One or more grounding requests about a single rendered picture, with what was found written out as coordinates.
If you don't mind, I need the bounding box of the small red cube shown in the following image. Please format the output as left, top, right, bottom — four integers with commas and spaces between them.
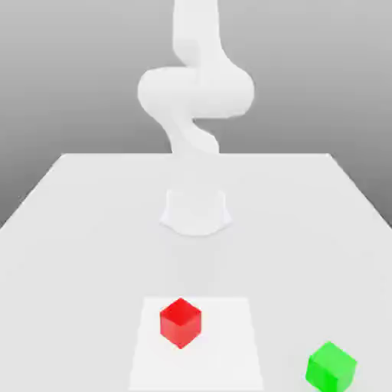
159, 297, 203, 350

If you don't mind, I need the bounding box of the small green cube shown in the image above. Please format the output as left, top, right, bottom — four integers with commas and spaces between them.
305, 341, 358, 392

